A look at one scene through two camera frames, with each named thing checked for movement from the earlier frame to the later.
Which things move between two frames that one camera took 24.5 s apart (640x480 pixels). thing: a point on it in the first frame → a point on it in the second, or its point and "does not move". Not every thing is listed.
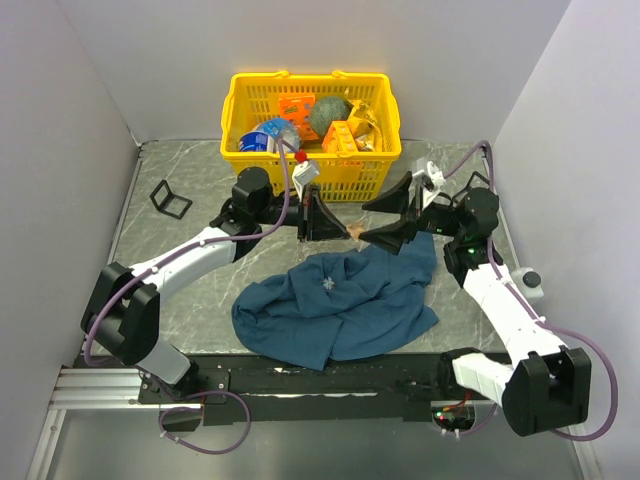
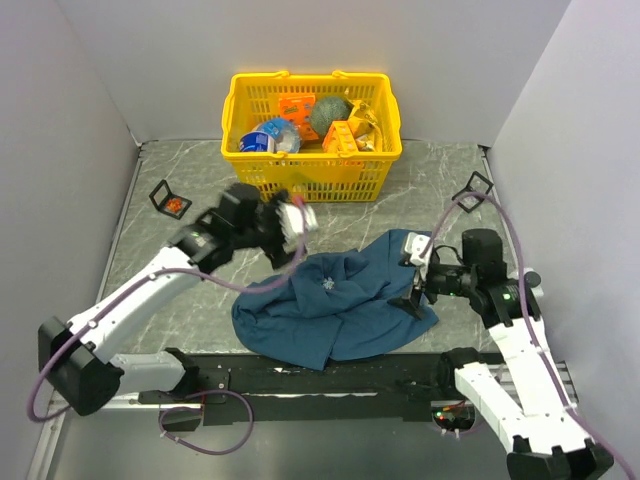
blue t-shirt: [343, 305] does not move
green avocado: [326, 109] does not move
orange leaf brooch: [355, 229] → [174, 204]
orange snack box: [298, 109] does not move
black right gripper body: [417, 211] → [431, 284]
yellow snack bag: [364, 127] does not move
